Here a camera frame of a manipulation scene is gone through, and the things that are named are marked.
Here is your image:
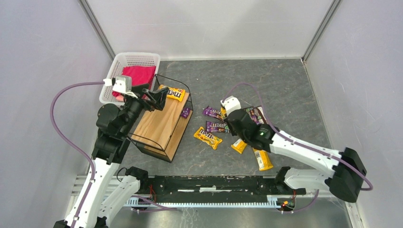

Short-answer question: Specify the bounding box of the yellow candy bag on shelf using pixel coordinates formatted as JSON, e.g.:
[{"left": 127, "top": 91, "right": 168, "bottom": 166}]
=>
[{"left": 158, "top": 85, "right": 186, "bottom": 102}]

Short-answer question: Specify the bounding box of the purple candy bag right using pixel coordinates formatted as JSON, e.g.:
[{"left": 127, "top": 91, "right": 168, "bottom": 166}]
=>
[{"left": 244, "top": 106, "right": 260, "bottom": 124}]

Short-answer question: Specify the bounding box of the corner aluminium profile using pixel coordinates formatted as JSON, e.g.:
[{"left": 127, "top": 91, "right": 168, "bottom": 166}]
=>
[
  {"left": 78, "top": 0, "right": 116, "bottom": 60},
  {"left": 301, "top": 0, "right": 342, "bottom": 65}
]

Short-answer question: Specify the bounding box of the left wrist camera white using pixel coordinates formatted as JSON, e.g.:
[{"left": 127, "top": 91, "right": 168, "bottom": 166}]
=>
[{"left": 103, "top": 76, "right": 138, "bottom": 98}]

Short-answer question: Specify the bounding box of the small purple candy bag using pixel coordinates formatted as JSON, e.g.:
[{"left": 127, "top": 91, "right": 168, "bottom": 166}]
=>
[{"left": 180, "top": 107, "right": 191, "bottom": 119}]

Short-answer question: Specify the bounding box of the brown candy bag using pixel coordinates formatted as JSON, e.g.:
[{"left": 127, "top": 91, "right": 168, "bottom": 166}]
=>
[{"left": 254, "top": 106, "right": 267, "bottom": 124}]

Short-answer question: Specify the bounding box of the white plastic basket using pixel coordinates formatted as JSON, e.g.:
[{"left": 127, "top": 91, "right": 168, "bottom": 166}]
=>
[{"left": 99, "top": 52, "right": 161, "bottom": 106}]

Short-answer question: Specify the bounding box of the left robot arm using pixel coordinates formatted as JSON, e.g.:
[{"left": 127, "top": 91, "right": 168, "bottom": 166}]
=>
[{"left": 50, "top": 83, "right": 168, "bottom": 228}]

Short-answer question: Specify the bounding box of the right corner aluminium profile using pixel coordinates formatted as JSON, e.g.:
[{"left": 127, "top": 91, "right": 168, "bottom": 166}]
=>
[{"left": 301, "top": 0, "right": 342, "bottom": 65}]

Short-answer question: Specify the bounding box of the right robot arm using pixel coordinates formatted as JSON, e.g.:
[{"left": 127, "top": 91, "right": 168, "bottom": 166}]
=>
[{"left": 224, "top": 109, "right": 373, "bottom": 203}]

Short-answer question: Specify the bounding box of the purple candy bag upper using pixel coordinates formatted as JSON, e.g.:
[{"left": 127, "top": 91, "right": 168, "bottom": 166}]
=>
[{"left": 202, "top": 106, "right": 223, "bottom": 121}]

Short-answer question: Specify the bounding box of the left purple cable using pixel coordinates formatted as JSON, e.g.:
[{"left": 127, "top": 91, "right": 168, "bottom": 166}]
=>
[{"left": 49, "top": 82, "right": 106, "bottom": 228}]

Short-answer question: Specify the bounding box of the left corner aluminium profile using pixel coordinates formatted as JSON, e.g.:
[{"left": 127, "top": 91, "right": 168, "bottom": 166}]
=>
[{"left": 78, "top": 0, "right": 116, "bottom": 60}]

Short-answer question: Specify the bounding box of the yellow candy bag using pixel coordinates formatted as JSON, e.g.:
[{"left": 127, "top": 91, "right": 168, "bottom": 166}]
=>
[
  {"left": 231, "top": 139, "right": 247, "bottom": 154},
  {"left": 193, "top": 127, "right": 222, "bottom": 150},
  {"left": 253, "top": 148, "right": 274, "bottom": 171},
  {"left": 220, "top": 107, "right": 227, "bottom": 120},
  {"left": 158, "top": 85, "right": 186, "bottom": 102}
]

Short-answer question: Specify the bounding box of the pink cloth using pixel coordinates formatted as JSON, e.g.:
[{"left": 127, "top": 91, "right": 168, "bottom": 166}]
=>
[{"left": 121, "top": 66, "right": 156, "bottom": 89}]

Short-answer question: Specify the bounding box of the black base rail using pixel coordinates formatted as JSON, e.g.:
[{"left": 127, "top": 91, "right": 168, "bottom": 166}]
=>
[{"left": 137, "top": 176, "right": 307, "bottom": 203}]

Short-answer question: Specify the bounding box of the purple candy bag lower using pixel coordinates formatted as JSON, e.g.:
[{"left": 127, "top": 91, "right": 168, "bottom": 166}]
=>
[{"left": 206, "top": 121, "right": 230, "bottom": 133}]

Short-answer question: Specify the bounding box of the wooden wire shelf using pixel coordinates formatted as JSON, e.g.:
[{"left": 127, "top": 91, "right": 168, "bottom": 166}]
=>
[{"left": 129, "top": 74, "right": 193, "bottom": 162}]

